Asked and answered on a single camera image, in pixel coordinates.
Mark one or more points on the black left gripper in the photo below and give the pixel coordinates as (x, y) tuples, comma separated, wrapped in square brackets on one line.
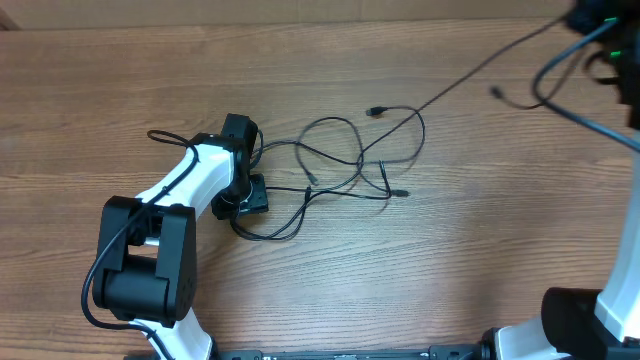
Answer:
[(258, 202)]

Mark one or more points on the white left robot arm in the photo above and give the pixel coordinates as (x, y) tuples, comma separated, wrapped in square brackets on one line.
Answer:
[(145, 271)]

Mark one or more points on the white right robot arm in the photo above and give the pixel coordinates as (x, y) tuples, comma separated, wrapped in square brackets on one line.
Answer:
[(603, 323)]

